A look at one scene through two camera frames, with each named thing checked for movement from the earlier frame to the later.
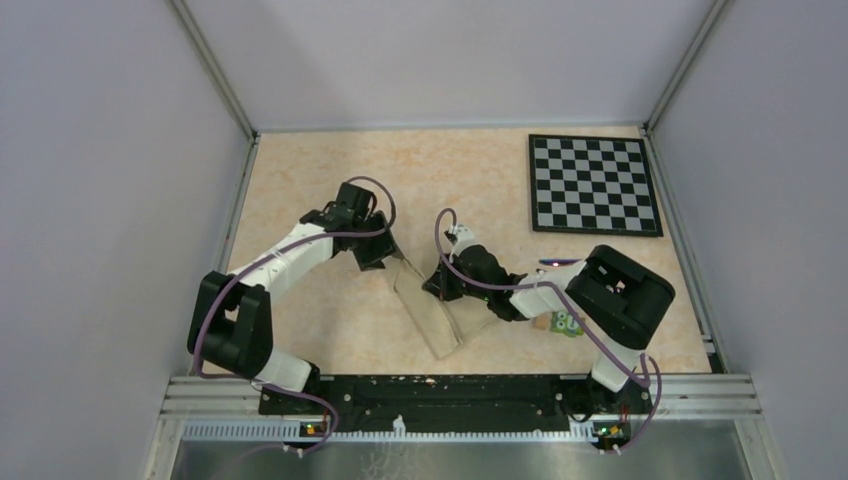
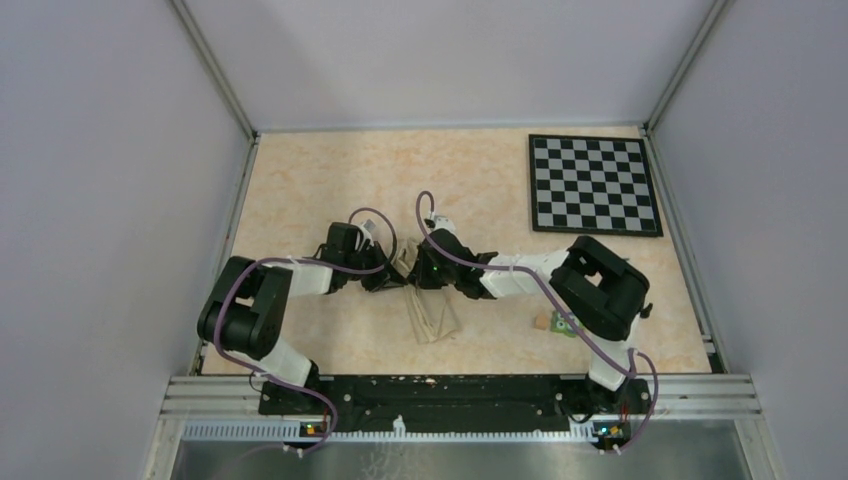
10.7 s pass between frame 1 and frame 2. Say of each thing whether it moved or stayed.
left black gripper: moved
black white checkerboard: stayed
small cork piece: stayed
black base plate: stayed
